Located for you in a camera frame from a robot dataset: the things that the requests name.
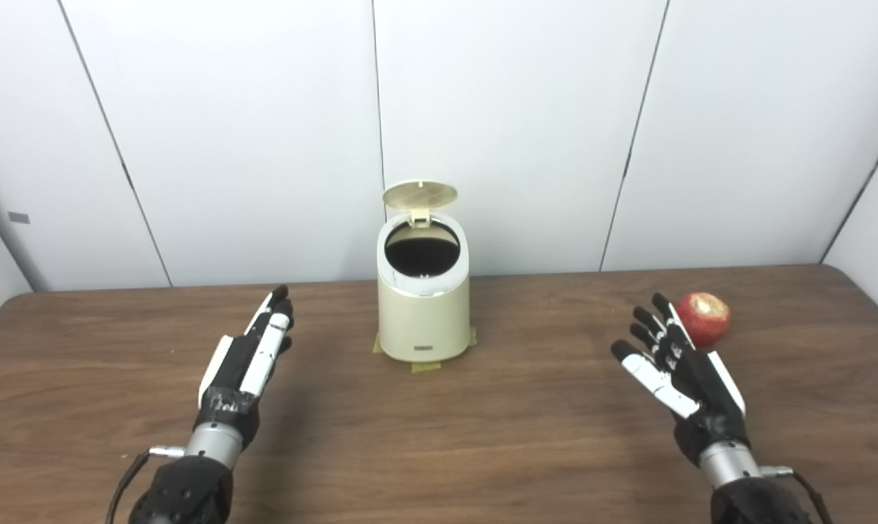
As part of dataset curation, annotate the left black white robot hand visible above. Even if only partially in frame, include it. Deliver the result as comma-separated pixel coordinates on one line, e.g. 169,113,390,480
193,285,295,445

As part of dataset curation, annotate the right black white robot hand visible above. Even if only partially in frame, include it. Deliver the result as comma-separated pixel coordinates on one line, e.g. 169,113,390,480
611,293,751,467

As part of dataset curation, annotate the red apple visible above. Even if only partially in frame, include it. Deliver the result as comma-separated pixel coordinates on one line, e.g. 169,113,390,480
675,293,732,349

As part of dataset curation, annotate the cream-colored trash bin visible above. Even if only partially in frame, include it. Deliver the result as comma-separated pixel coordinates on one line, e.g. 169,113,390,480
377,211,472,362

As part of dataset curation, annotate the cream round bin lid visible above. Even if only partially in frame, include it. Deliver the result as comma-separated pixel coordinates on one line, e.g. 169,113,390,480
383,180,458,228

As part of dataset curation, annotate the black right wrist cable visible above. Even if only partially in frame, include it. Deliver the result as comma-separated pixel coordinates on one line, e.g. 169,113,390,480
761,466,836,524

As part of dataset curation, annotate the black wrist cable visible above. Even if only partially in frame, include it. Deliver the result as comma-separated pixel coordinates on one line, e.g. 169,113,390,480
105,446,186,524
761,466,836,524

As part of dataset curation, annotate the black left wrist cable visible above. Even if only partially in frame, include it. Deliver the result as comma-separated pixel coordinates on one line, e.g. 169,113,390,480
105,446,186,524

